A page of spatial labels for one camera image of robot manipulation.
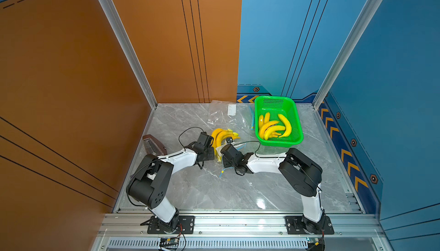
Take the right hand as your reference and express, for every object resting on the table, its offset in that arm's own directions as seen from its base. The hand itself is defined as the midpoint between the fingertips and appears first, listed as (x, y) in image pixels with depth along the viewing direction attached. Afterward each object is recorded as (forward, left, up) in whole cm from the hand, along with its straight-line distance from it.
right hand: (226, 157), depth 95 cm
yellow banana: (+18, -38, +4) cm, 42 cm away
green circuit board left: (-39, +24, -1) cm, 45 cm away
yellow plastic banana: (+15, -24, +7) cm, 29 cm away
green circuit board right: (-38, -38, -3) cm, 53 cm away
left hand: (+3, +9, +2) cm, 9 cm away
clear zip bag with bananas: (+25, -3, +8) cm, 26 cm away
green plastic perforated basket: (+37, -39, +4) cm, 54 cm away
